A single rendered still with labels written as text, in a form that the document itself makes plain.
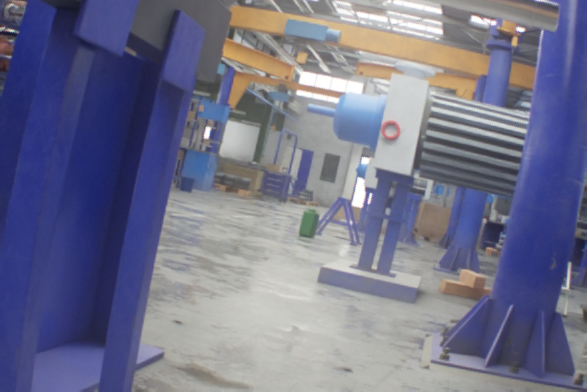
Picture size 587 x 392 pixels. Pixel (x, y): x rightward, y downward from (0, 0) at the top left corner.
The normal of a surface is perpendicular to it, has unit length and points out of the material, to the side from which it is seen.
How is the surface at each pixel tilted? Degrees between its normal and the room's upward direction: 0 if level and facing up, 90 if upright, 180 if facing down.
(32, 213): 90
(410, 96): 90
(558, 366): 90
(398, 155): 90
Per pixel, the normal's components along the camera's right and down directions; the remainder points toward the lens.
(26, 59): -0.18, -0.05
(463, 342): 0.17, 0.03
